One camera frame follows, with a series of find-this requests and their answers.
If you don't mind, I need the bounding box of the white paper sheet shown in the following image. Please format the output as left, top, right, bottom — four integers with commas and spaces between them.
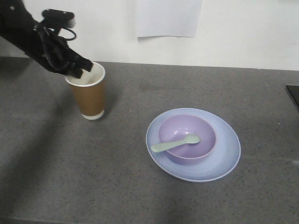
135, 0, 203, 38

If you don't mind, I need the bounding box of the purple plastic bowl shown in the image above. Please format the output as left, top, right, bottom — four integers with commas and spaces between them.
158, 114, 217, 166

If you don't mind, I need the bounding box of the black induction cooktop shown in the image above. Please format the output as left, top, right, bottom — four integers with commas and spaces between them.
286, 84, 299, 109

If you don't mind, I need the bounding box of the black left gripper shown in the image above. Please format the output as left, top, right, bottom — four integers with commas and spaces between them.
30, 22, 93, 78

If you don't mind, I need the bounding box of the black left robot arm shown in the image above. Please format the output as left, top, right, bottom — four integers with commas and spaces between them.
0, 0, 93, 78

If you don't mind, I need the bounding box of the light blue plate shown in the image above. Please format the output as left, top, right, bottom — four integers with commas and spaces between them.
146, 108, 241, 182

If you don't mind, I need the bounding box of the mint green plastic spoon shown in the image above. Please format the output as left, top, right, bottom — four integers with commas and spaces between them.
150, 134, 200, 153

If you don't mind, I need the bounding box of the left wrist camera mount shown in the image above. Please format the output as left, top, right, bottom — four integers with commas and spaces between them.
42, 9, 75, 28

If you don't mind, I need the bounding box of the brown paper cup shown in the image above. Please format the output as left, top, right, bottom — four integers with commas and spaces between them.
65, 62, 106, 120

